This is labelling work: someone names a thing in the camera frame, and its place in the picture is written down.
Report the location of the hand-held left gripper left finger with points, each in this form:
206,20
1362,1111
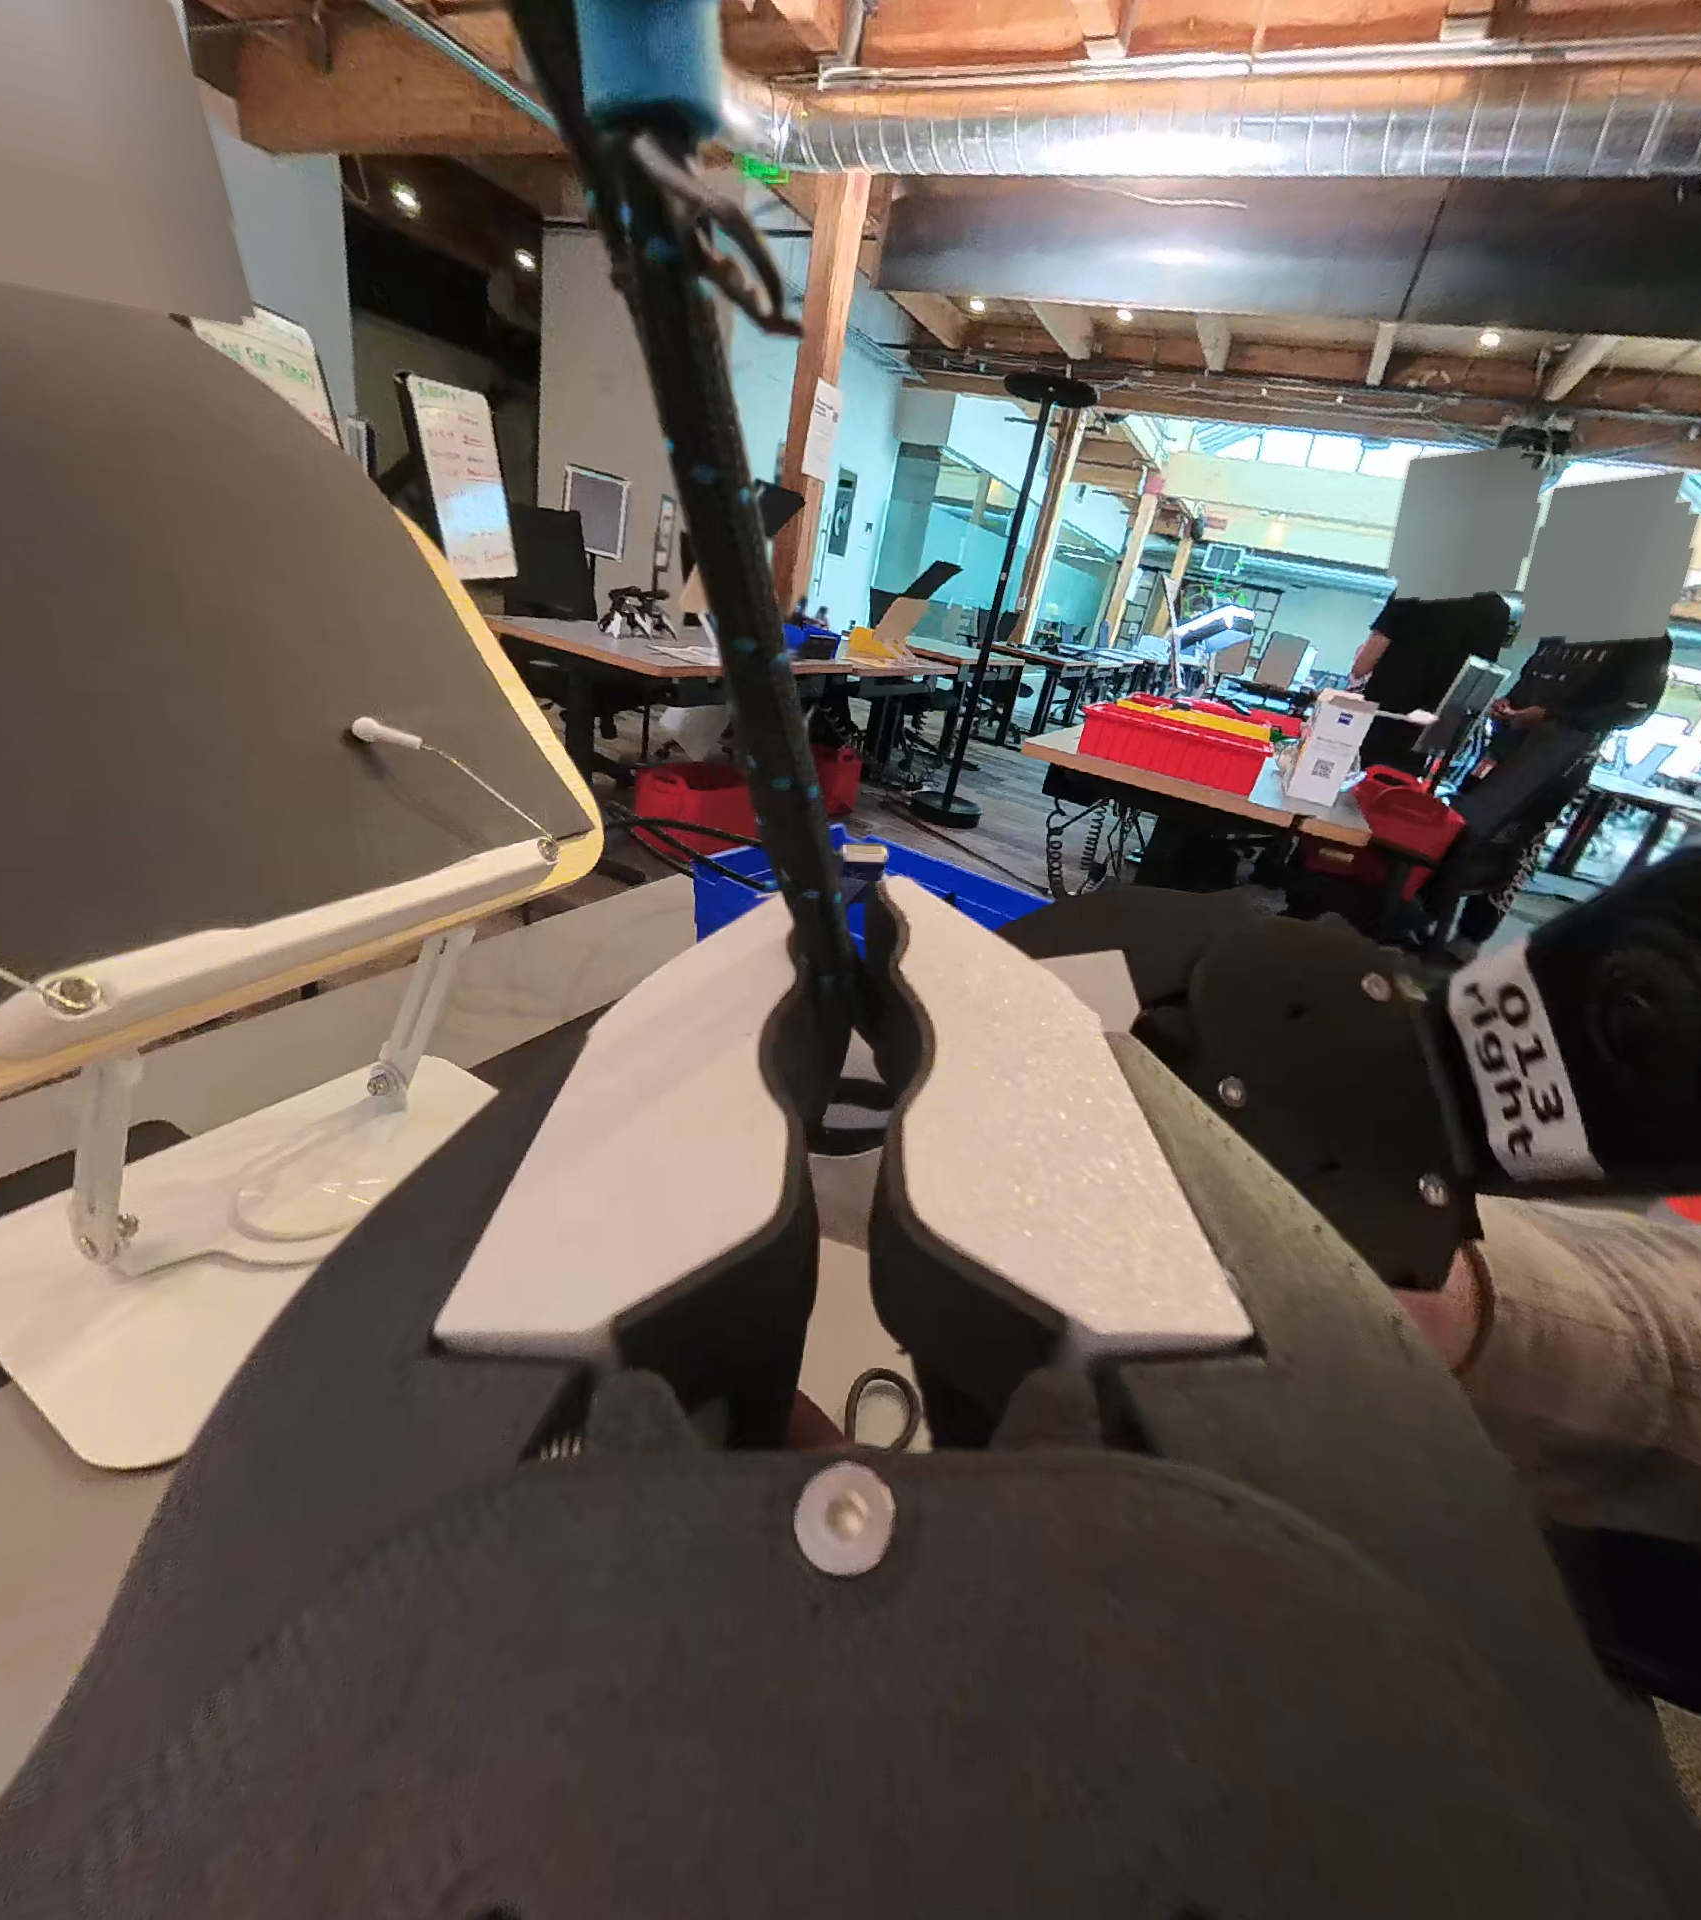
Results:
612,1201

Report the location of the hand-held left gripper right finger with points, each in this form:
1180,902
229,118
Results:
1075,1201

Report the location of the person's right forearm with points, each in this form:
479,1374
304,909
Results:
1661,1351

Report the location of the red chair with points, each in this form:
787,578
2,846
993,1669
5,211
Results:
1405,816

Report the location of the white box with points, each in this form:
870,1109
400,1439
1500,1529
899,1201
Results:
1332,751

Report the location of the blue plastic bin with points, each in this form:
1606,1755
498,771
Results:
956,895

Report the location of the red storage bins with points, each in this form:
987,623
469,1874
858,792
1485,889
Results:
1176,744

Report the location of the black wood-edged board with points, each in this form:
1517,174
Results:
160,660

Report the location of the whiteboard on stand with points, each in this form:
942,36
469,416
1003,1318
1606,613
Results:
461,474

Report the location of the whiteboard with green notes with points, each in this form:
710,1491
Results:
274,367

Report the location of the silver ceiling duct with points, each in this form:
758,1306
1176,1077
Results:
1241,126

